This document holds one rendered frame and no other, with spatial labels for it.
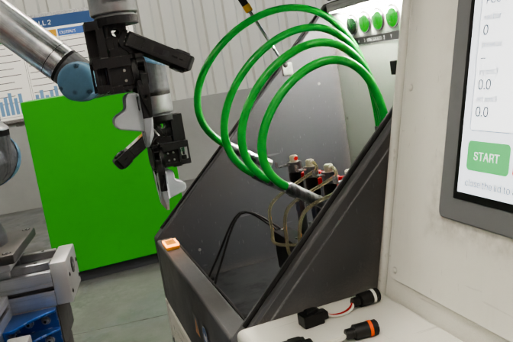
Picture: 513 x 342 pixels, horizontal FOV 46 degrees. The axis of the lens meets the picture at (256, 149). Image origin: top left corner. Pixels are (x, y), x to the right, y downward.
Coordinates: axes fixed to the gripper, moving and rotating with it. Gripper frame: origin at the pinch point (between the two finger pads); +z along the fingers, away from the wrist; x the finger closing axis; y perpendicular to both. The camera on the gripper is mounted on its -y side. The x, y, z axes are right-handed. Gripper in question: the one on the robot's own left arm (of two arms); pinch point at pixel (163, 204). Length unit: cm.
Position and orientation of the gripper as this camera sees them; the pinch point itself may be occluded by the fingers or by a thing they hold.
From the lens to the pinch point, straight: 138.1
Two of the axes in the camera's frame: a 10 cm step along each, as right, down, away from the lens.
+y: 9.3, -1.9, 3.0
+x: -3.3, -0.9, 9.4
